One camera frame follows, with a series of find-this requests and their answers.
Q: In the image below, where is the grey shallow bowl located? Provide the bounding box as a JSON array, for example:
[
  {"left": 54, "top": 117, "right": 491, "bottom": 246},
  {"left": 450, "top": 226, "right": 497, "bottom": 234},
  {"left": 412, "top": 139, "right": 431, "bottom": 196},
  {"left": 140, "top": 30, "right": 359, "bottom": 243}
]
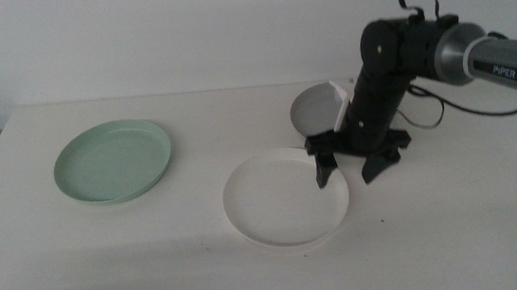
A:
[{"left": 286, "top": 80, "right": 358, "bottom": 142}]

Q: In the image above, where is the pale green shallow bowl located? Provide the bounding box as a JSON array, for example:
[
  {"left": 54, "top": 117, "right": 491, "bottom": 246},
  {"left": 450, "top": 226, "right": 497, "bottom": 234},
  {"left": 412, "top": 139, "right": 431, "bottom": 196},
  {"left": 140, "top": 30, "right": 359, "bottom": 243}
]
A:
[{"left": 48, "top": 115, "right": 177, "bottom": 211}]

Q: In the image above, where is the black cable loop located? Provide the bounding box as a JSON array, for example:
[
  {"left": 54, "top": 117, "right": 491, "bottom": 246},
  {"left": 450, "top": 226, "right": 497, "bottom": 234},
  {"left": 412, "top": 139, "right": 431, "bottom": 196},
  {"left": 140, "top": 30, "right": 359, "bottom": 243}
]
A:
[{"left": 398, "top": 0, "right": 442, "bottom": 23}]

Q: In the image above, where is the white shallow bowl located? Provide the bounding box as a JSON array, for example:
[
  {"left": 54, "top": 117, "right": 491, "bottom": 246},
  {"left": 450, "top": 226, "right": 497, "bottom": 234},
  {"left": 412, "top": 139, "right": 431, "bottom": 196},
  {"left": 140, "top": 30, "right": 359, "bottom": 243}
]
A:
[{"left": 218, "top": 140, "right": 355, "bottom": 255}]

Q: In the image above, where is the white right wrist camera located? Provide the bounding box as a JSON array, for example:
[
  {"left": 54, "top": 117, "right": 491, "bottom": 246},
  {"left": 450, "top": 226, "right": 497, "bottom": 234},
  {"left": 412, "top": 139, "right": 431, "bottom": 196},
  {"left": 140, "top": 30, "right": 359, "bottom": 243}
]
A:
[{"left": 328, "top": 79, "right": 354, "bottom": 133}]

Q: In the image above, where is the long black cable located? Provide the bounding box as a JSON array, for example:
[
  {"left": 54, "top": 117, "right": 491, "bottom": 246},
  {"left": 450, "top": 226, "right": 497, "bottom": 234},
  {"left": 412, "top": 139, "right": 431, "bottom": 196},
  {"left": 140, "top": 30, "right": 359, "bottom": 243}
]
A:
[{"left": 395, "top": 73, "right": 517, "bottom": 133}]

